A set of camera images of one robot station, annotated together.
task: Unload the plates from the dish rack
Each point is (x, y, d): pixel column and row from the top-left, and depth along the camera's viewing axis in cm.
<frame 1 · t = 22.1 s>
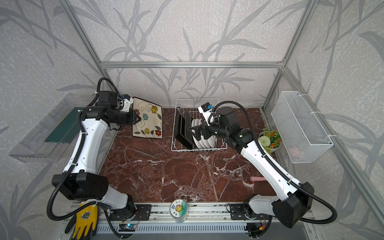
left hand: (140, 112, 76), fingers closed
right hand: (195, 120, 70), fingers open
floral square plate: (151, 115, 86), point 25 cm above the table
pink item in basket: (294, 151, 74), point 22 cm above the table
white ribbed flower pot: (271, 138, 86), point 16 cm above the table

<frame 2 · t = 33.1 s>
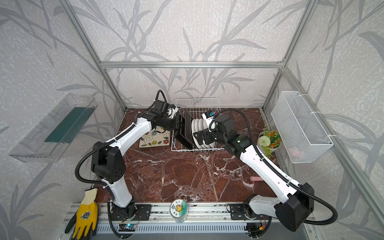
left hand: (184, 121, 87), fingers open
right hand: (201, 126, 75), fingers open
floral square plate: (156, 137, 103), point 2 cm above the table
the other named things where they were.

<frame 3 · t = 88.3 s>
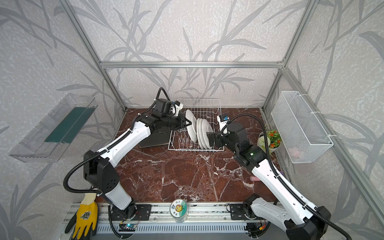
left hand: (192, 118, 78), fingers closed
right hand: (215, 126, 73), fingers open
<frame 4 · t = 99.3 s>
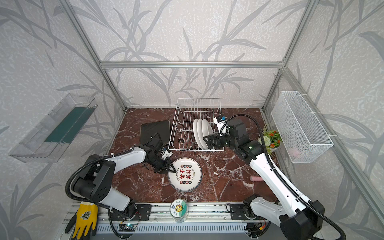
left hand: (175, 166, 84), fingers open
right hand: (211, 130, 75), fingers open
white round plate leftmost: (188, 175, 87), point 2 cm above the table
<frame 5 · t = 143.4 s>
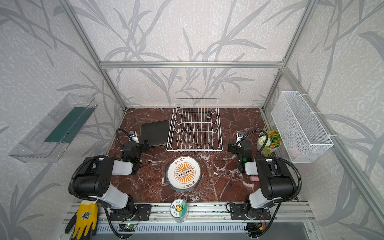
left hand: (140, 134, 94), fingers open
right hand: (238, 136, 95), fingers open
white round plate rightmost: (183, 173, 86), point 3 cm above the table
